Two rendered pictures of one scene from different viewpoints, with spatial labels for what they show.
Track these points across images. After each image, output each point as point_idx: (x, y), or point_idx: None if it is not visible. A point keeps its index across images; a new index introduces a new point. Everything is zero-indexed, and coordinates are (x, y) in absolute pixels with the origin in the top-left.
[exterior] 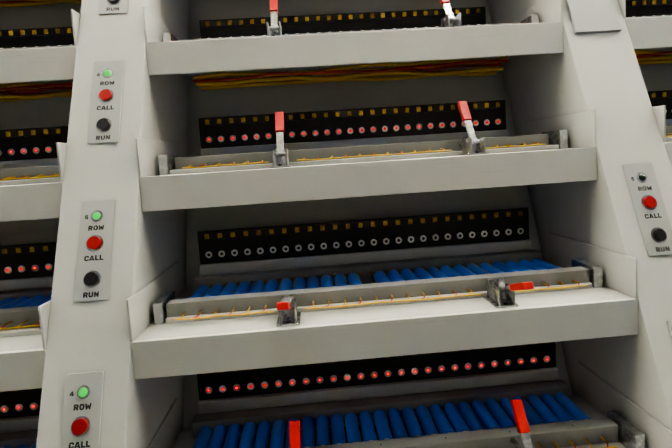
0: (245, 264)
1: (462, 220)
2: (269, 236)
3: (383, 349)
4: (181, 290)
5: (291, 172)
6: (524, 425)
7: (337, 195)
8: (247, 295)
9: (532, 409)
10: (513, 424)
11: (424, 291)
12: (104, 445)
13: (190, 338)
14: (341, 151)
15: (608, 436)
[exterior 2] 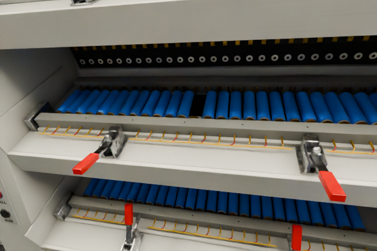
0: (110, 70)
1: (307, 42)
2: (123, 50)
3: (187, 184)
4: (71, 86)
5: (91, 13)
6: (297, 246)
7: (146, 41)
8: (89, 118)
9: (317, 206)
10: (295, 218)
11: (237, 134)
12: (14, 204)
13: (41, 157)
14: None
15: (373, 248)
